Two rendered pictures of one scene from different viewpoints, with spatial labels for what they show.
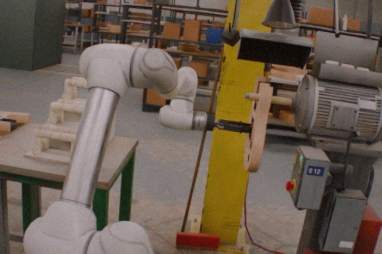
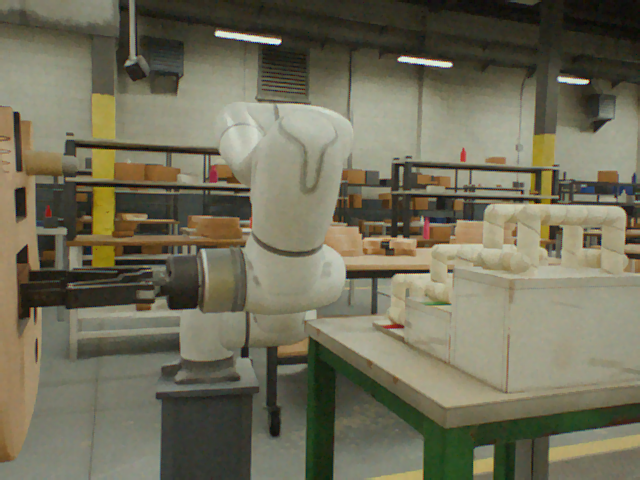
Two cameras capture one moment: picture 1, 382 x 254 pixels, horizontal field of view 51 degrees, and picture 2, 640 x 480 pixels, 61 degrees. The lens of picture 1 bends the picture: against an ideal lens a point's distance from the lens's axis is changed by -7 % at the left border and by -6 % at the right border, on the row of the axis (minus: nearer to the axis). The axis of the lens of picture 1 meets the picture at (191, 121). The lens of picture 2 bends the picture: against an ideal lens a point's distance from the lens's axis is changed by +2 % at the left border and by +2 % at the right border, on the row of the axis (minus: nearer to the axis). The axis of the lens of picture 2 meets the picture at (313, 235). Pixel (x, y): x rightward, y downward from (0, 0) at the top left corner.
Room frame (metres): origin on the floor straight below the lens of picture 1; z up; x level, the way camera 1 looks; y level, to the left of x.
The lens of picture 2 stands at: (2.58, -0.21, 1.20)
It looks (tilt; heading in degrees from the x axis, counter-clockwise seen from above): 3 degrees down; 156
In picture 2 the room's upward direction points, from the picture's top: 1 degrees clockwise
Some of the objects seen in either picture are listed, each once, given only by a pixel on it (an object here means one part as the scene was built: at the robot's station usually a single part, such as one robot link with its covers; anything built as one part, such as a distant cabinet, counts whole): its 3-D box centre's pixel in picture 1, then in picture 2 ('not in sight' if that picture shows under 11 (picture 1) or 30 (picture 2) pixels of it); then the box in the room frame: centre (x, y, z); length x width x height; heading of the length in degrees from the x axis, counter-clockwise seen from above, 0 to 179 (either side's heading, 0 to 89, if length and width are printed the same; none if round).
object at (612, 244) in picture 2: (73, 89); (612, 245); (1.97, 0.59, 1.15); 0.03 x 0.03 x 0.09
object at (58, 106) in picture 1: (71, 108); (475, 252); (1.72, 0.52, 1.12); 0.20 x 0.03 x 0.03; 86
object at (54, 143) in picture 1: (73, 136); (485, 325); (1.76, 0.52, 0.98); 0.27 x 0.16 x 0.09; 87
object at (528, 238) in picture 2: not in sight; (528, 245); (1.96, 0.42, 1.15); 0.03 x 0.03 x 0.09
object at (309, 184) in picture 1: (322, 183); not in sight; (1.50, -0.54, 0.99); 0.24 x 0.21 x 0.26; 87
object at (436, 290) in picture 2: not in sight; (444, 293); (1.76, 0.42, 1.04); 0.11 x 0.03 x 0.03; 177
